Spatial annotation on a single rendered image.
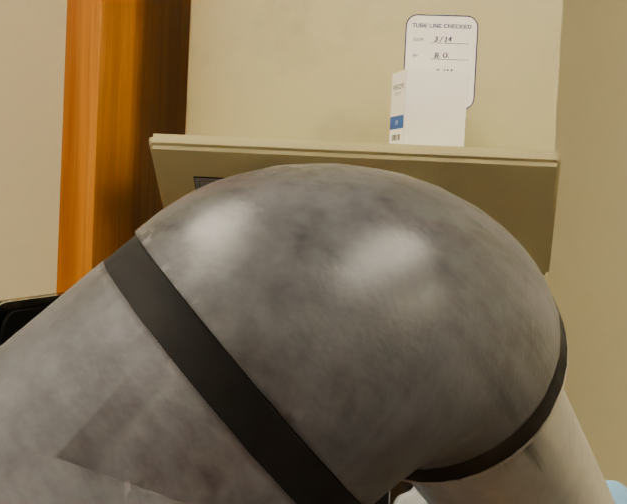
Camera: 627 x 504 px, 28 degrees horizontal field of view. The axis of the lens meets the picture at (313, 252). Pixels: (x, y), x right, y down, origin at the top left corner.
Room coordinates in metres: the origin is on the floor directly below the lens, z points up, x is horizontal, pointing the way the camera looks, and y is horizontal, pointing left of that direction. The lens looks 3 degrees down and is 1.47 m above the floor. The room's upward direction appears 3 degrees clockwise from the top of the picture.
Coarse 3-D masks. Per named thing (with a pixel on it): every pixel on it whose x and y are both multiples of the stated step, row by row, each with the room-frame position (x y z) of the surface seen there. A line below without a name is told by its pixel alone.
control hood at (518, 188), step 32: (160, 160) 1.00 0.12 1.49; (192, 160) 1.00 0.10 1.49; (224, 160) 0.99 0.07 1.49; (256, 160) 0.99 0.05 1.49; (288, 160) 0.98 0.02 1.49; (320, 160) 0.98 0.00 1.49; (352, 160) 0.97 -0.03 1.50; (384, 160) 0.97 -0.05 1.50; (416, 160) 0.96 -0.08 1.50; (448, 160) 0.96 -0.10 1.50; (480, 160) 0.96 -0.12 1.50; (512, 160) 0.95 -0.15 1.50; (544, 160) 0.95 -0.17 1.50; (160, 192) 1.03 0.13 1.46; (480, 192) 0.98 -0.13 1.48; (512, 192) 0.97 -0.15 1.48; (544, 192) 0.97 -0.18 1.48; (512, 224) 1.00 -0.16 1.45; (544, 224) 0.99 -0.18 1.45; (544, 256) 1.02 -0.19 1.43
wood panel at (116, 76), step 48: (96, 0) 1.02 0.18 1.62; (144, 0) 1.14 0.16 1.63; (96, 48) 1.02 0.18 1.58; (144, 48) 1.15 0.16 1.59; (96, 96) 1.02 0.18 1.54; (144, 96) 1.16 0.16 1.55; (96, 144) 1.02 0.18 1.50; (144, 144) 1.16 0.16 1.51; (96, 192) 1.03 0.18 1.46; (144, 192) 1.17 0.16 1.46; (96, 240) 1.03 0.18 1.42
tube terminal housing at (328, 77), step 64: (192, 0) 1.10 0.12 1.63; (256, 0) 1.10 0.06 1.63; (320, 0) 1.09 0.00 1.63; (384, 0) 1.08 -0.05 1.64; (448, 0) 1.07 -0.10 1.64; (512, 0) 1.07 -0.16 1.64; (192, 64) 1.10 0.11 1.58; (256, 64) 1.10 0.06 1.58; (320, 64) 1.09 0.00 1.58; (384, 64) 1.08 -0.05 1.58; (512, 64) 1.06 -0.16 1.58; (192, 128) 1.10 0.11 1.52; (256, 128) 1.10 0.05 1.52; (320, 128) 1.09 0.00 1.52; (384, 128) 1.08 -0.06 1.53; (512, 128) 1.06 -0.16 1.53
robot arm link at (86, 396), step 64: (128, 256) 0.38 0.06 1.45; (64, 320) 0.37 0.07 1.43; (128, 320) 0.36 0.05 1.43; (192, 320) 0.35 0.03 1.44; (0, 384) 0.36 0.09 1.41; (64, 384) 0.35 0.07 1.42; (128, 384) 0.35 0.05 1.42; (192, 384) 0.34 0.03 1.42; (0, 448) 0.35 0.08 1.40; (64, 448) 0.34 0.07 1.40; (128, 448) 0.34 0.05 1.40; (192, 448) 0.34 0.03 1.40; (256, 448) 0.34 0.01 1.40
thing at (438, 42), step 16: (416, 16) 1.08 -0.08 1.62; (432, 16) 1.07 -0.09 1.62; (448, 16) 1.07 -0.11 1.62; (464, 16) 1.07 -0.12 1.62; (416, 32) 1.08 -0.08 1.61; (432, 32) 1.07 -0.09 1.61; (448, 32) 1.07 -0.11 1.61; (464, 32) 1.07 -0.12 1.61; (416, 48) 1.08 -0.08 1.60; (432, 48) 1.07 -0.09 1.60; (448, 48) 1.07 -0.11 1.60; (464, 48) 1.07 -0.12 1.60; (416, 64) 1.08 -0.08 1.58; (432, 64) 1.07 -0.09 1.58; (448, 64) 1.07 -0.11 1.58; (464, 64) 1.07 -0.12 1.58
